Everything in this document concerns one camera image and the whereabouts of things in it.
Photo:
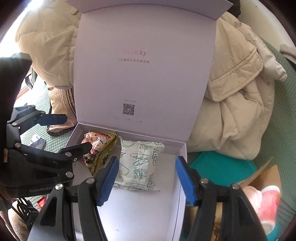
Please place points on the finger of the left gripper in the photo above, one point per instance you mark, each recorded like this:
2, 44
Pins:
68, 154
25, 117

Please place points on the beige puffer jacket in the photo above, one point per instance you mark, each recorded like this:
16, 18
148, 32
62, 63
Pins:
239, 98

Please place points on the brown gold snack pack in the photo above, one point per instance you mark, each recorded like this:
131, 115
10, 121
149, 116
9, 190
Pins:
102, 144

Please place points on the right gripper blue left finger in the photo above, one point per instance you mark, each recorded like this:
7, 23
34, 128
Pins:
56, 220

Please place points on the teal foam mat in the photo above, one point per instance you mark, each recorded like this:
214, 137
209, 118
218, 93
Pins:
207, 164

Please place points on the lavender open gift box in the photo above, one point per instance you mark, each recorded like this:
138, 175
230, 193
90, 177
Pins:
141, 69

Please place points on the small brown cardboard box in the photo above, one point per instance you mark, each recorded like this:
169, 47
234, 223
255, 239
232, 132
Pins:
260, 179

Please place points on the pink round case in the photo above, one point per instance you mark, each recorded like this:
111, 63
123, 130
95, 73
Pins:
254, 196

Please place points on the white bread-print snack pack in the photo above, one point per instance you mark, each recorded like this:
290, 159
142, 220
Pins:
137, 165

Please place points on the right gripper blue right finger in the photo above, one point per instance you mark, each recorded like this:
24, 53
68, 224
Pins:
239, 220

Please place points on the smartphone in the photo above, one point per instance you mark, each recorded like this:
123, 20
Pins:
38, 142

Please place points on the green sofa cover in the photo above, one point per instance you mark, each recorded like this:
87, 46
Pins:
278, 141

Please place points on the brown striped pillow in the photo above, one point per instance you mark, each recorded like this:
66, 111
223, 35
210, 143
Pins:
62, 102

